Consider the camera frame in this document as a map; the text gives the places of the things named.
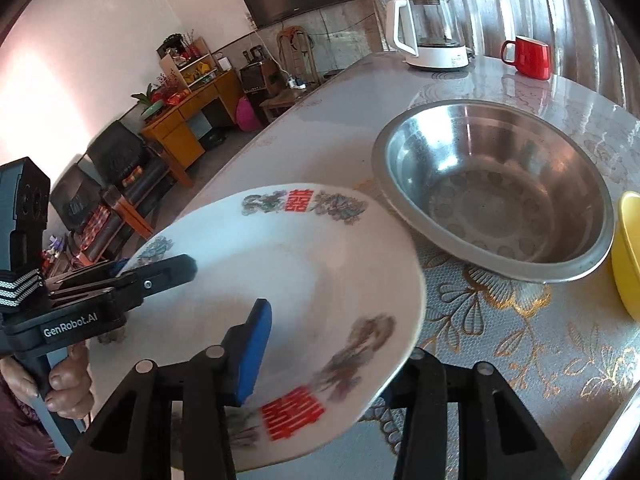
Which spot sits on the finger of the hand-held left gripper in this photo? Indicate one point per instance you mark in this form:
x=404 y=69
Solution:
x=160 y=272
x=95 y=272

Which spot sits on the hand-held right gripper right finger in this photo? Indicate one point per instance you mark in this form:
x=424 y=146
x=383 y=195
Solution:
x=427 y=400

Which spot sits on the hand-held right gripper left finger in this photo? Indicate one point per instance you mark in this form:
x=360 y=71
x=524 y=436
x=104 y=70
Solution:
x=252 y=355

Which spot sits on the white printed plate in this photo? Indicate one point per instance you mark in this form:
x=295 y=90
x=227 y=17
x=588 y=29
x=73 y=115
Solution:
x=300 y=280

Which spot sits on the person's left forearm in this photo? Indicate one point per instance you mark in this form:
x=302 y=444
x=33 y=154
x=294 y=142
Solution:
x=20 y=435

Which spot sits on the person's left hand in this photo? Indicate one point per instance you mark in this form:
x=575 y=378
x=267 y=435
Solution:
x=72 y=385

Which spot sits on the black cushioned wooden armchair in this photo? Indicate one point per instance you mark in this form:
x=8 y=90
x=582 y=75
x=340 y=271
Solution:
x=80 y=205
x=117 y=152

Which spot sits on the floral lace tablecloth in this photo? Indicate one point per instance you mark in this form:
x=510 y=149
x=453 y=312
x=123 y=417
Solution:
x=525 y=335

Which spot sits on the wooden desk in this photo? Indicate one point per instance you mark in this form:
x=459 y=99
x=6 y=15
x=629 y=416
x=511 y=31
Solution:
x=175 y=135

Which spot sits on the potted plant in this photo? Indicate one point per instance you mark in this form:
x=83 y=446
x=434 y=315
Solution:
x=150 y=105

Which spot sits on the pink ball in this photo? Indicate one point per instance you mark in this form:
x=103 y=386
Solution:
x=246 y=115

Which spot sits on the small wooden shelf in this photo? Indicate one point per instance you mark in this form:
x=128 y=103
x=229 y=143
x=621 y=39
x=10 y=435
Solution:
x=172 y=67

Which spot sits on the low wooden table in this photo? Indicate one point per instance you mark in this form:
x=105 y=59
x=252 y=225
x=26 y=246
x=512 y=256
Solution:
x=285 y=102

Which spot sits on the stainless steel bowl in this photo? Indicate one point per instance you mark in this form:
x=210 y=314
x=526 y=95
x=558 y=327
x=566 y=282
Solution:
x=500 y=200

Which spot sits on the small white box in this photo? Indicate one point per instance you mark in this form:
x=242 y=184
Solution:
x=225 y=62

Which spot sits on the white power strip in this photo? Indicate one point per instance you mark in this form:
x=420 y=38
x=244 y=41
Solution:
x=296 y=83

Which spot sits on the yellow bowl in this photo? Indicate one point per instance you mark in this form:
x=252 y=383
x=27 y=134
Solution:
x=627 y=260

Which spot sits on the wooden chair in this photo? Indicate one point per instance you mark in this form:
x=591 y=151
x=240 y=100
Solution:
x=297 y=52

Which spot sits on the white glass kettle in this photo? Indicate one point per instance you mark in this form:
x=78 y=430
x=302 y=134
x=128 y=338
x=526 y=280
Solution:
x=440 y=57

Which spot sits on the red mug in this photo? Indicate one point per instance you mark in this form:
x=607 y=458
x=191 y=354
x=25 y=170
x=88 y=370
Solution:
x=532 y=57

